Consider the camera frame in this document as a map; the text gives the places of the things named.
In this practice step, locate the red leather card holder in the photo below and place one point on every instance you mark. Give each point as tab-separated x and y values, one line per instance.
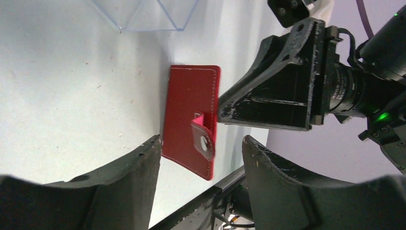
190	121

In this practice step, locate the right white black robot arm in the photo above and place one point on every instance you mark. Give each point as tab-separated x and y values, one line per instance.
370	82

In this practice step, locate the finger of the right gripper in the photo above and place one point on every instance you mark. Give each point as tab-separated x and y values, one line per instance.
284	101
269	50

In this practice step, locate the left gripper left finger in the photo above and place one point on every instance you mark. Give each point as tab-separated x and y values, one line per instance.
116	196

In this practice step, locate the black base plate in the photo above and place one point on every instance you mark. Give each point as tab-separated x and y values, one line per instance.
224	206

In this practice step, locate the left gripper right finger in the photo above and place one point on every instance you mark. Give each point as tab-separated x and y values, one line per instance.
286	196

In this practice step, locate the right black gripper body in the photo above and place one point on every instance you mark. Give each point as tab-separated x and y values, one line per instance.
325	56

